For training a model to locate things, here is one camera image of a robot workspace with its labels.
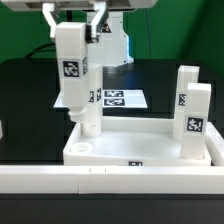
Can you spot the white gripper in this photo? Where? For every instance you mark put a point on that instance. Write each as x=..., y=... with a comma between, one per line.
x=50, y=10

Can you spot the white desk tabletop tray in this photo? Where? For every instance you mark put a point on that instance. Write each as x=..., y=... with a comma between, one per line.
x=128, y=141

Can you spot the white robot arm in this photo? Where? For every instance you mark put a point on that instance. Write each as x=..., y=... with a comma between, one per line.
x=113, y=50

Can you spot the white fiducial marker sheet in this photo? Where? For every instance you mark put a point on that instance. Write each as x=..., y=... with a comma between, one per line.
x=118, y=98

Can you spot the white left edge block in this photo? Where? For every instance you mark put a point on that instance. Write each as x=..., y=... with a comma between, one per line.
x=1, y=129

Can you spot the white front fence bar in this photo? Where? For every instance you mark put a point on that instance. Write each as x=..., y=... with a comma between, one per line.
x=112, y=179

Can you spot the white fence bar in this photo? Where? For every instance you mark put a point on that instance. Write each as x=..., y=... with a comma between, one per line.
x=112, y=179
x=215, y=144

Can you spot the white right fence bar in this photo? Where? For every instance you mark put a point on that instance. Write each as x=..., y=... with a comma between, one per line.
x=215, y=144

